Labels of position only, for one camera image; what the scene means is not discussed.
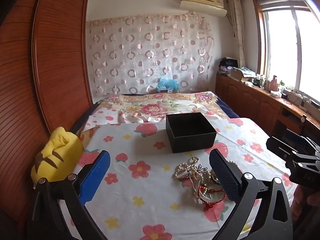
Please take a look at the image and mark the red string bracelet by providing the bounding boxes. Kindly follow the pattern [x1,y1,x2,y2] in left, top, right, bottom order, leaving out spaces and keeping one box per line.
[197,183,227,211]

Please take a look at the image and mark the white air conditioner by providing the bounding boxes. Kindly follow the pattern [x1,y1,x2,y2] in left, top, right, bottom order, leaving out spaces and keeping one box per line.
[180,0,228,18]

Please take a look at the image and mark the yellow plush toy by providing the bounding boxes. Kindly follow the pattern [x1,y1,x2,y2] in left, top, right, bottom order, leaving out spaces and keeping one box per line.
[30,127,84,188]

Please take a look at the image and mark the pearl necklace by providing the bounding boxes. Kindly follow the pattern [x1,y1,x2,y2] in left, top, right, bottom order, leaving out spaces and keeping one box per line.
[172,160,238,180]

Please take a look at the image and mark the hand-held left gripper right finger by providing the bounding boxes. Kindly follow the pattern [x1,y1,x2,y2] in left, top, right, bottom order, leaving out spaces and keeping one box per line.
[209,149,294,240]

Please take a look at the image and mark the floral blanket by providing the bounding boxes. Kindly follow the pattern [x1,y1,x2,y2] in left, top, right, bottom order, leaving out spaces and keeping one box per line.
[89,91,225,126]

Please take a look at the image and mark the circle patterned sheer curtain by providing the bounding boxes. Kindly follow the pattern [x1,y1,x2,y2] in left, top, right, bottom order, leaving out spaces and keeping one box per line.
[86,14,215,98]

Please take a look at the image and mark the black jewelry box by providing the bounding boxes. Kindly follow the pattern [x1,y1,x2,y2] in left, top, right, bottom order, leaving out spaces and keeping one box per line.
[165,112,217,154]

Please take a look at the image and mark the white patterned window curtain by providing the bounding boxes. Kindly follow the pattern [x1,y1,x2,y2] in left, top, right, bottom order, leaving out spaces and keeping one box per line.
[227,0,247,68]

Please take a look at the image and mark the silver chain bracelet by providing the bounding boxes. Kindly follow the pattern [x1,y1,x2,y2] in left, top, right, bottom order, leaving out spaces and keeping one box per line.
[186,164,220,186]

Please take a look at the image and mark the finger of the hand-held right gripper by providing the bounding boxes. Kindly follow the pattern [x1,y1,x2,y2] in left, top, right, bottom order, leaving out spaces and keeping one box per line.
[266,136,298,160]
[285,129,320,153]

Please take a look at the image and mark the wooden slatted wardrobe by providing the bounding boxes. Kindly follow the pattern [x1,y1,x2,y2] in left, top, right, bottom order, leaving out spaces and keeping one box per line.
[0,0,94,230]

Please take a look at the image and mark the blue plastic bag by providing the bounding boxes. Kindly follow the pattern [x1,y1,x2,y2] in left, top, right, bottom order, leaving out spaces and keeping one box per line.
[157,77,179,93]

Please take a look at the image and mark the dark blue mattress cover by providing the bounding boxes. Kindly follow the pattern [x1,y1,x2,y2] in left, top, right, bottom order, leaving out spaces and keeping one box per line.
[216,96,241,119]

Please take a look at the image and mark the grey roller blind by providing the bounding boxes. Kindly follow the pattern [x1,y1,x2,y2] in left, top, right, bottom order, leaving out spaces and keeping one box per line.
[257,0,314,13]

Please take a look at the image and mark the person's right hand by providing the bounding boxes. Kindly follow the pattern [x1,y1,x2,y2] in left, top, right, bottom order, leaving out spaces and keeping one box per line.
[291,184,320,222]

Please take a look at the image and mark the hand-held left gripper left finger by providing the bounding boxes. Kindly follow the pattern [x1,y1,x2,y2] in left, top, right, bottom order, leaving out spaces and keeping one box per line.
[26,150,112,240]

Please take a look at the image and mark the window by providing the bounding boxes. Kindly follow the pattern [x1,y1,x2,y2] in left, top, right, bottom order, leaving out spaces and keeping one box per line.
[252,0,320,100]

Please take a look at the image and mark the strawberry flower bed sheet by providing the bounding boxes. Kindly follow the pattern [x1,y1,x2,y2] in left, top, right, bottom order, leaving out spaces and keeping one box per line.
[56,116,302,240]

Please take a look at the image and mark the black bag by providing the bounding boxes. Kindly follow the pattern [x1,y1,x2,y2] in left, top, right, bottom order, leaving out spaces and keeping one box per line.
[219,57,238,74]

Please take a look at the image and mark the cardboard box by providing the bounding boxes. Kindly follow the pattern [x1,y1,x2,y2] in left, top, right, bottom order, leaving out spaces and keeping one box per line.
[229,68,252,82]

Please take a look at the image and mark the wooden cabinet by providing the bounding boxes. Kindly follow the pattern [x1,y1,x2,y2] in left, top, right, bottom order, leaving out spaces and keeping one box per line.
[215,73,320,142]

